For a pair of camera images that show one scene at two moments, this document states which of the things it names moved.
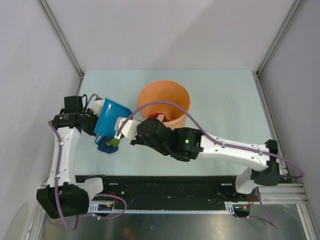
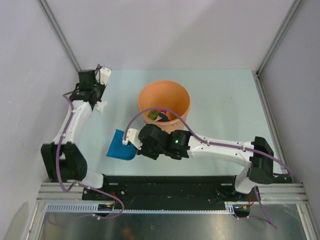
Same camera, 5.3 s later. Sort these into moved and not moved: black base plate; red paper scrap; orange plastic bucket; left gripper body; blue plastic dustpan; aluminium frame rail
Moved: blue plastic dustpan; left gripper body; red paper scrap
Not moved: aluminium frame rail; orange plastic bucket; black base plate
